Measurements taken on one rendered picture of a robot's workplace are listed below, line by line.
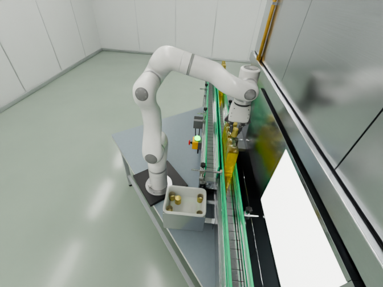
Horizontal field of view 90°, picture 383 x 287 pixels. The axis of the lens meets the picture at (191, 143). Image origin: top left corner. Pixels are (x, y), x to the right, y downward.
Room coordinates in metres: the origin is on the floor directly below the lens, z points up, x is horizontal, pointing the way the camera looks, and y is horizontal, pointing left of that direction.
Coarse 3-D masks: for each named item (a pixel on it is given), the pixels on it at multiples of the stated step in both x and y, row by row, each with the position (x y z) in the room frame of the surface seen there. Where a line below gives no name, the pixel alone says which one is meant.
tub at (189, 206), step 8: (168, 192) 0.64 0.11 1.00; (176, 192) 0.67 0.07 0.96; (184, 192) 0.67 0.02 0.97; (192, 192) 0.67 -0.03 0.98; (200, 192) 0.67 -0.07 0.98; (168, 200) 0.61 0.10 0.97; (184, 200) 0.64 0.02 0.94; (192, 200) 0.64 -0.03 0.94; (176, 208) 0.58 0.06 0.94; (184, 208) 0.59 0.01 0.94; (192, 208) 0.59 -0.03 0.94; (200, 208) 0.59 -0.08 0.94; (200, 216) 0.51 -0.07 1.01
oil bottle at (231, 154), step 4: (228, 148) 0.77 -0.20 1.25; (232, 148) 0.76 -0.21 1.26; (236, 148) 0.76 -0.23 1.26; (228, 152) 0.75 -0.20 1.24; (232, 152) 0.75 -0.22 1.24; (236, 152) 0.75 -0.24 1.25; (228, 156) 0.75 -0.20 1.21; (232, 156) 0.75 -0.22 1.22; (236, 156) 0.75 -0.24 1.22; (224, 160) 0.79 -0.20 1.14; (228, 160) 0.75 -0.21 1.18; (232, 160) 0.75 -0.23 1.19; (236, 160) 0.75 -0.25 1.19; (224, 164) 0.77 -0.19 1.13; (228, 164) 0.75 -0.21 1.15; (232, 164) 0.75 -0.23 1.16; (224, 168) 0.75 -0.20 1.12; (228, 168) 0.75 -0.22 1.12; (232, 168) 0.75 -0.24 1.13; (224, 172) 0.75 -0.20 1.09; (228, 172) 0.75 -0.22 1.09; (232, 172) 0.75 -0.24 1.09; (228, 176) 0.75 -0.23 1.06
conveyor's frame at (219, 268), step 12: (204, 132) 1.17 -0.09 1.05; (204, 144) 1.03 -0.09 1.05; (216, 192) 0.65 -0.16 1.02; (216, 204) 0.58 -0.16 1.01; (216, 216) 0.52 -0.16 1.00; (216, 228) 0.46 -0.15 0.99; (216, 240) 0.41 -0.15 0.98; (216, 252) 0.36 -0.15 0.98; (216, 264) 0.31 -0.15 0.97; (216, 276) 0.27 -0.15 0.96
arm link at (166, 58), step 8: (160, 48) 0.84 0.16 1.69; (168, 48) 0.83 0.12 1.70; (176, 48) 0.84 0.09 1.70; (152, 56) 0.84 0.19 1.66; (160, 56) 0.82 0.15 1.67; (168, 56) 0.81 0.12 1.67; (176, 56) 0.81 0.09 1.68; (184, 56) 0.82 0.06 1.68; (152, 64) 0.84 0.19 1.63; (160, 64) 0.81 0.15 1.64; (168, 64) 0.81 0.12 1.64; (176, 64) 0.81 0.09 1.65; (184, 64) 0.80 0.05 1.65; (152, 72) 0.89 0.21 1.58; (160, 72) 0.85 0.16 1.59; (168, 72) 0.84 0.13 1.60; (184, 72) 0.81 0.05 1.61; (160, 80) 0.89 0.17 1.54
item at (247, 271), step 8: (224, 96) 1.74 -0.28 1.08; (240, 192) 0.58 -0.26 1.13; (240, 200) 0.53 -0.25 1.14; (240, 208) 0.50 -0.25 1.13; (240, 216) 0.47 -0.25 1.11; (240, 224) 0.44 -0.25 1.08; (240, 232) 0.41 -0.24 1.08; (240, 240) 0.38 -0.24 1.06; (248, 256) 0.29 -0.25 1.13; (248, 264) 0.26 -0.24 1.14; (248, 272) 0.24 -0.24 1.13; (248, 280) 0.22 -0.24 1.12
